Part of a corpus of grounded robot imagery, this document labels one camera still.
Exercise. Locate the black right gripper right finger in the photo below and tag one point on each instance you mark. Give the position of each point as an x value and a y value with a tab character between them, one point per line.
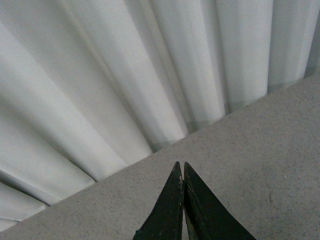
205	215

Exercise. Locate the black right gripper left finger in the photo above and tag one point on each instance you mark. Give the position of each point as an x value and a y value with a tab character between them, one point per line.
165	222

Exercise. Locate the white curtain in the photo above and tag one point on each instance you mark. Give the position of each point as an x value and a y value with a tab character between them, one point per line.
89	87

